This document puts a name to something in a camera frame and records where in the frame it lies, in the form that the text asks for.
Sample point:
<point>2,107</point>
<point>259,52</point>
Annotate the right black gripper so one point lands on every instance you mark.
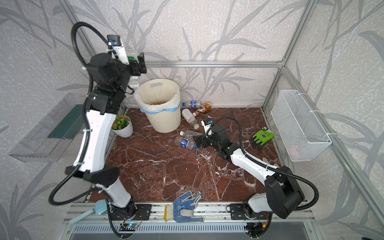
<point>205,141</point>

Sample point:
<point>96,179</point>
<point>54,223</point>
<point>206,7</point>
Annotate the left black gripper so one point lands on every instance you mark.
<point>138,66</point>

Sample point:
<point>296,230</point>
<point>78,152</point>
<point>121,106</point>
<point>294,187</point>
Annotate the green label square bottle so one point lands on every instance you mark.
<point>133,78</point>

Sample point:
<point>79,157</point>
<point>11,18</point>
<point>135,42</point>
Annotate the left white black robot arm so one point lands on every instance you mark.
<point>109,76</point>

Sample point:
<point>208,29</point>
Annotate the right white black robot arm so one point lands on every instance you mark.
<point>284,193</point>

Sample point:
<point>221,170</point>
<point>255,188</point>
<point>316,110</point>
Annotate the white bin liner bag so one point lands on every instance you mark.
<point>157,96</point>

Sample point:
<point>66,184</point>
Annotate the white label bottle near bin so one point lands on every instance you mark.
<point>190,118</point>

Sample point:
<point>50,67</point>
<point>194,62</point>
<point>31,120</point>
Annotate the cream plastic waste bin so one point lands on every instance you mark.
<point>165,122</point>

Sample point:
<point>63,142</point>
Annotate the clear crushed plastic bottle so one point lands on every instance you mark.
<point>190,134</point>

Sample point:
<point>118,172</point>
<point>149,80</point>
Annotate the blue label crushed bottle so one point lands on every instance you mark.
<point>185,143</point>

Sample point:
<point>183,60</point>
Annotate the green black work glove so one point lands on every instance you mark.
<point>260,138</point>

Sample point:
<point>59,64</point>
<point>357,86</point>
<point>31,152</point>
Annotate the white knit work glove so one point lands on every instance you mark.
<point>267,161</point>

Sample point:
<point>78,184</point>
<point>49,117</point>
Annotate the small potted artificial plant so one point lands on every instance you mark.
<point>122,126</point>

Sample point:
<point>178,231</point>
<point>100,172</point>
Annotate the blue dotted knit glove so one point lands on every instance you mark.
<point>182,209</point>

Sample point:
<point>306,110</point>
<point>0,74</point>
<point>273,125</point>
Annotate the green circuit board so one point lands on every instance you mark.
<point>129,227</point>

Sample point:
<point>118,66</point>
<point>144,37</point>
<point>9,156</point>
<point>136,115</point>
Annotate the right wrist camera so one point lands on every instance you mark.
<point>207,124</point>

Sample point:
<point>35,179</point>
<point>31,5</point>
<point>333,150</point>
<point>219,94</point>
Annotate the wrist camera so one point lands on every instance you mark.
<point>116,48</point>
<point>207,124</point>

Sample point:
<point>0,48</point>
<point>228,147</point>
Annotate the brown tea bottle by wall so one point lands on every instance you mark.
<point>202,109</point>

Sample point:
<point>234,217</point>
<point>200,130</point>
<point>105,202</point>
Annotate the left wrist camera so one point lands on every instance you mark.
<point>116,48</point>

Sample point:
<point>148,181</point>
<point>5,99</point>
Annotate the blue label bottle by wall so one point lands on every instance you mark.
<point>191,104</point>

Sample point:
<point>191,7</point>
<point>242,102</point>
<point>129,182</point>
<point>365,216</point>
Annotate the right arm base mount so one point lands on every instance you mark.
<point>244,212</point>

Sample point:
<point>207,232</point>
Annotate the aluminium front rail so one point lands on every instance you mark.
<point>211,212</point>

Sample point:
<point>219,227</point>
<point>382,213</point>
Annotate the white wire mesh basket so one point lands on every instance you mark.
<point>303,135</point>

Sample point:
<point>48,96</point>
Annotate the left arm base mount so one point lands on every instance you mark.
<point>135,212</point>

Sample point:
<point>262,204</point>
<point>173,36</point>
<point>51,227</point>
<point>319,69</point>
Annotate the clear acrylic wall shelf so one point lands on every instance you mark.
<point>49,139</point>

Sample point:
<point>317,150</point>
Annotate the light blue handled brush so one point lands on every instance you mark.
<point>100,208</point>

